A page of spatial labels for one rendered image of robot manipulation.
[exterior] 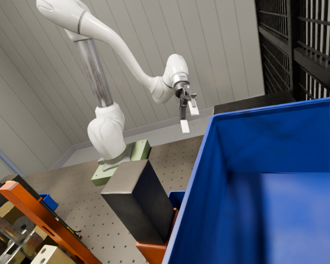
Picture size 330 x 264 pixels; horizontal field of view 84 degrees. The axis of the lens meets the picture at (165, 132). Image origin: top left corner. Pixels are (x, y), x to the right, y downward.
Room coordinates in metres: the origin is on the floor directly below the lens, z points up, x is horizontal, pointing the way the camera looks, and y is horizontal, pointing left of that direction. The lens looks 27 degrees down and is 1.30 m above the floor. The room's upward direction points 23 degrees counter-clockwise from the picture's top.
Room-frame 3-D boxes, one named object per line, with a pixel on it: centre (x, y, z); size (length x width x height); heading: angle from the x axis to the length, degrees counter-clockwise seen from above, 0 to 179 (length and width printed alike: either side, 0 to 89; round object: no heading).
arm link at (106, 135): (0.99, 0.32, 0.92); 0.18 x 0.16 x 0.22; 174
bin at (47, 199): (0.85, 0.79, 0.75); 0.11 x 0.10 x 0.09; 62
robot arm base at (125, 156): (0.99, 0.34, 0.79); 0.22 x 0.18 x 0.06; 81
